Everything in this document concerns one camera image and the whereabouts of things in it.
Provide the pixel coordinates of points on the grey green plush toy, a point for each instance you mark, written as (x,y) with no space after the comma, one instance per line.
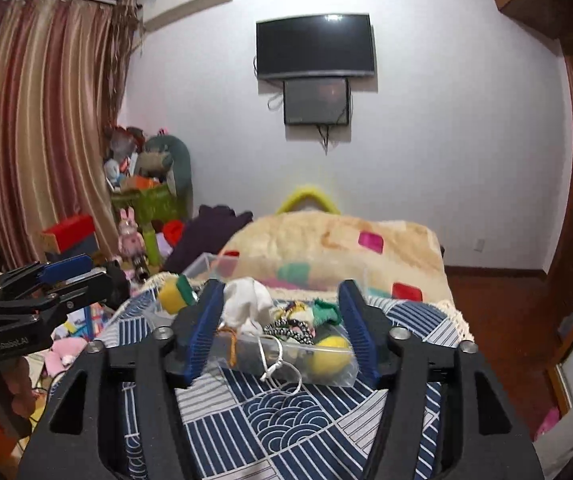
(164,160)

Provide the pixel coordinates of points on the white wall outlet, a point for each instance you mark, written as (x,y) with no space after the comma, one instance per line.
(478,246)

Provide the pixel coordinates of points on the black wall television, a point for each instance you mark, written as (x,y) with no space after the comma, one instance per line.
(316,45)

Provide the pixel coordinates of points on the green woven basket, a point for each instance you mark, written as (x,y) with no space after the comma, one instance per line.
(146,205)

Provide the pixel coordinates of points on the person's left hand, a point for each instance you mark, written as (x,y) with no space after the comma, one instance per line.
(20,392)

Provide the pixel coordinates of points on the red box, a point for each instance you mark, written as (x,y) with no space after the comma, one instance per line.
(69,232)

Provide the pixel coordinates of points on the green bottle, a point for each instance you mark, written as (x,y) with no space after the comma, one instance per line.
(153,247)

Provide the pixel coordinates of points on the beige fleece blanket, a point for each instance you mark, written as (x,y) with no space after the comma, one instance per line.
(326,245)

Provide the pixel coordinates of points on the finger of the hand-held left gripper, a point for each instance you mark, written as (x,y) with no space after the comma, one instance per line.
(91,290)
(64,268)

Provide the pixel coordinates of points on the yellow soft ball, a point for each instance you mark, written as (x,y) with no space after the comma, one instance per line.
(330,356)

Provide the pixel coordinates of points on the patterned floral sock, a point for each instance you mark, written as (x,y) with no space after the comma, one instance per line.
(291,327)

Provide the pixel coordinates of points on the small black wall monitor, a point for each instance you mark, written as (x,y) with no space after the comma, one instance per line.
(316,101)

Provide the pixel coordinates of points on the dark purple cloth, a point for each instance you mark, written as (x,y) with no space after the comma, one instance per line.
(206,235)

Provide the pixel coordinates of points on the yellow and green sponge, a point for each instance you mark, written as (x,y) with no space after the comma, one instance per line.
(174,295)

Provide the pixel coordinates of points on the blue patterned blanket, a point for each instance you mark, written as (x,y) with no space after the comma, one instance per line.
(276,425)

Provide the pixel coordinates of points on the striped red beige curtain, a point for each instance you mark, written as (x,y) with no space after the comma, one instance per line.
(41,135)

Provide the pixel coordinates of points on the pink plush toy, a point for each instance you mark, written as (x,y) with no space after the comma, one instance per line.
(66,355)

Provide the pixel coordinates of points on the clear plastic storage bin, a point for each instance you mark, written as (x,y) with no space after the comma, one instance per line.
(286,355)

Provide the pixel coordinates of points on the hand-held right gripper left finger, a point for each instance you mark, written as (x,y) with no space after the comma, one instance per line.
(201,340)

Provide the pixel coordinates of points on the white air conditioner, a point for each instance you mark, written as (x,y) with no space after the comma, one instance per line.
(191,0)

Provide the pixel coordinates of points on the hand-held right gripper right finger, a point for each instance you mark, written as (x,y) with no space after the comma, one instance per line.
(361,340)

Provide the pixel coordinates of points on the pink rabbit doll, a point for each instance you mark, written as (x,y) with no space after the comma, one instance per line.
(130,237)

